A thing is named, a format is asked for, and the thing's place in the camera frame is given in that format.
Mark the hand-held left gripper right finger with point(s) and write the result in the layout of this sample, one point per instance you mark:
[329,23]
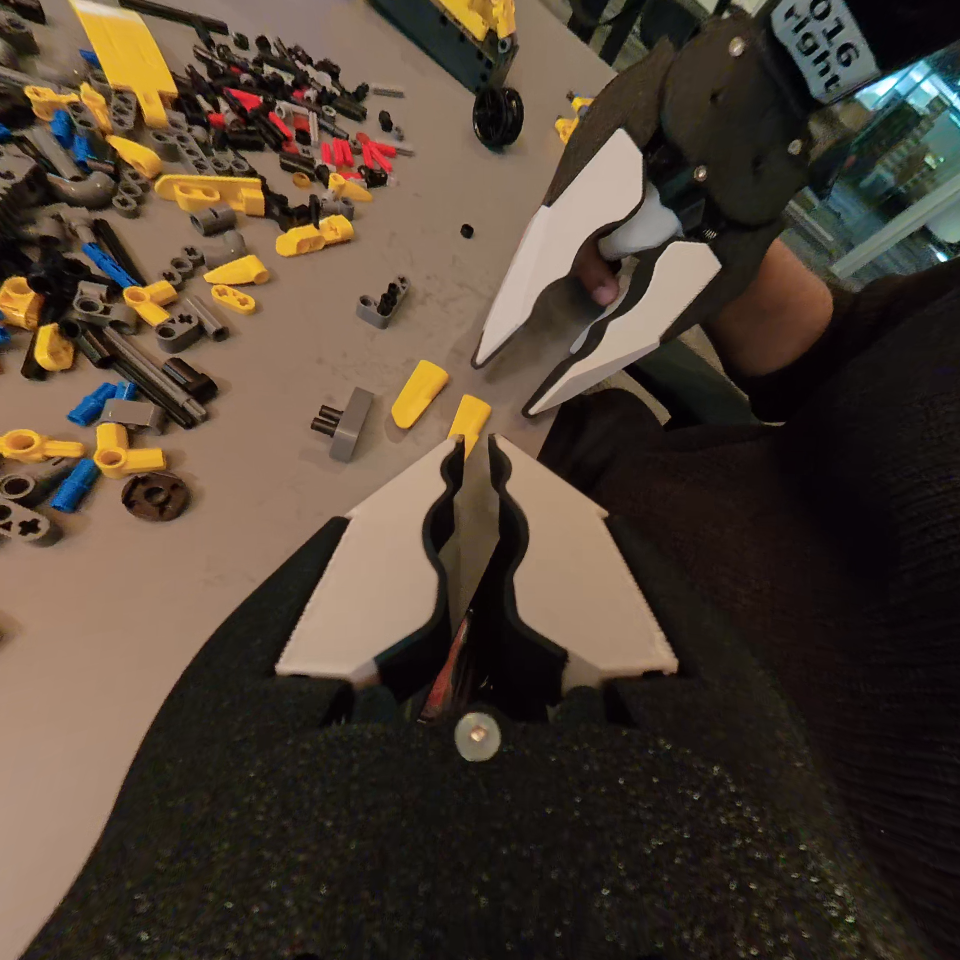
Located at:
[585,600]

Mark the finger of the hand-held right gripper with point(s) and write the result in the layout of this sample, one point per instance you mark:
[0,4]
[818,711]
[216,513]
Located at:
[577,202]
[660,300]

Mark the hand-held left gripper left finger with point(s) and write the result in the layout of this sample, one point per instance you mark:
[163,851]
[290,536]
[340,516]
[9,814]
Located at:
[360,600]

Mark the person's right forearm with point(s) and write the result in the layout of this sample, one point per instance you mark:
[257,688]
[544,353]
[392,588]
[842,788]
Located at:
[885,345]

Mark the person's right hand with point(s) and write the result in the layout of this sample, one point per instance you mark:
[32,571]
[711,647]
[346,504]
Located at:
[772,307]

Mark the small yellow brick assembly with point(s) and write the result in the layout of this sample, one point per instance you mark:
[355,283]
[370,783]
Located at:
[566,127]

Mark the black toy wheel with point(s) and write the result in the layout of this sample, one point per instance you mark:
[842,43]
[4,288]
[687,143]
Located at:
[498,116]

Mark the person's black clothing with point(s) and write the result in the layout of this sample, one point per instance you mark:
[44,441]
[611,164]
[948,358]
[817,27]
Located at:
[750,562]

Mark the grey block with black pins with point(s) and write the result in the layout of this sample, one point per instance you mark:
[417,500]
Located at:
[351,424]

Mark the yellow black brick model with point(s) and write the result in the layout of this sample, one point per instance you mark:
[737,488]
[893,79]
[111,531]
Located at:
[465,64]

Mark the yellow curved panel piece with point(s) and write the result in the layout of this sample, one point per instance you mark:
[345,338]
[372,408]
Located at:
[418,394]
[471,416]

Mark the grey angled beam black pins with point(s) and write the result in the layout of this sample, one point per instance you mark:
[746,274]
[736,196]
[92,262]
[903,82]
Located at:
[381,304]

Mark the pile of loose building pieces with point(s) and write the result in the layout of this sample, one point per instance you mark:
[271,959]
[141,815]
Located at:
[187,172]

